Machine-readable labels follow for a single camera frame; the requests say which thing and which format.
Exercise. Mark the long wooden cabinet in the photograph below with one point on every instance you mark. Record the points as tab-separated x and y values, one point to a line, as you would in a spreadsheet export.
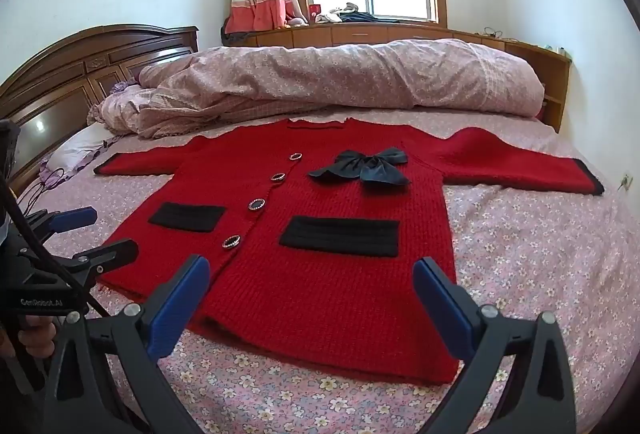
350	36

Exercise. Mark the white and purple pillow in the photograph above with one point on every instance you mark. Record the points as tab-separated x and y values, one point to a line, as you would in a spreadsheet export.
75	148

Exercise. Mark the red knit cardigan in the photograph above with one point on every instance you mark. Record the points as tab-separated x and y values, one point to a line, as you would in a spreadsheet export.
325	294

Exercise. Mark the clothes pile on cabinet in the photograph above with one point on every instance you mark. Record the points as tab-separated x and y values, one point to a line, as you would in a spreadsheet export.
332	16

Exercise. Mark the dark blue cloth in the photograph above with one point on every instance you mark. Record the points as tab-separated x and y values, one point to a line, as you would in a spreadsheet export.
367	17

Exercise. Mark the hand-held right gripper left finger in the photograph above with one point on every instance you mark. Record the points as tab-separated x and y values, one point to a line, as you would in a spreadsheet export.
185	309

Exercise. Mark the dark wooden headboard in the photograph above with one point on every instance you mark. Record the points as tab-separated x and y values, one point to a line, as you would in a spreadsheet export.
75	63

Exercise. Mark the person's left hand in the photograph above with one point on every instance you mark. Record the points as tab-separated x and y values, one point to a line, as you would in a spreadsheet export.
37	336

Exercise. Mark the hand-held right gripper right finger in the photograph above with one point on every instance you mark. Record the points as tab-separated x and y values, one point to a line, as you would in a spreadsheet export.
445	309

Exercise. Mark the pink floral quilt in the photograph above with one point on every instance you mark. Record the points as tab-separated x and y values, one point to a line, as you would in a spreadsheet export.
325	73

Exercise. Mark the pink floral bed sheet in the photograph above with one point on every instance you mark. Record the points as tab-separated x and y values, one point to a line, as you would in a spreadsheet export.
525	254

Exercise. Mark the small red box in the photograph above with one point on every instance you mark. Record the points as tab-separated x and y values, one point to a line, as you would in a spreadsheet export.
315	12

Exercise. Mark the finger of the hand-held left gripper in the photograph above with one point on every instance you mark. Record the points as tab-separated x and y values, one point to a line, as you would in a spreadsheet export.
112	253
75	217

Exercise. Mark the white wall socket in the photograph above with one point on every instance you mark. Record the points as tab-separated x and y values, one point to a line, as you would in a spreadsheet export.
624	182

